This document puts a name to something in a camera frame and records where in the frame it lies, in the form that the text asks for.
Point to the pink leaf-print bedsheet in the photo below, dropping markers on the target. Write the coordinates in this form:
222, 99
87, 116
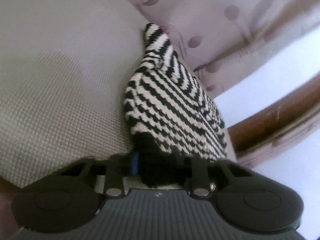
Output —
225, 41

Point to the brown wooden bed frame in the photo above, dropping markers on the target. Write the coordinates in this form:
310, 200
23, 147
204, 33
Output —
277, 128

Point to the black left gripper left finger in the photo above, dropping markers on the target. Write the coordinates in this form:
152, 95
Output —
71, 196

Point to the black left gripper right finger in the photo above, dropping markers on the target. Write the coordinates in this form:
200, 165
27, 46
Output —
243, 198

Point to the black and white knit garment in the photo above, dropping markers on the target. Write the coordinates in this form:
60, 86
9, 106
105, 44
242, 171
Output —
170, 117

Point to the beige woven mattress pad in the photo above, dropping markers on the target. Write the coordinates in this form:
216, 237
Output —
64, 68

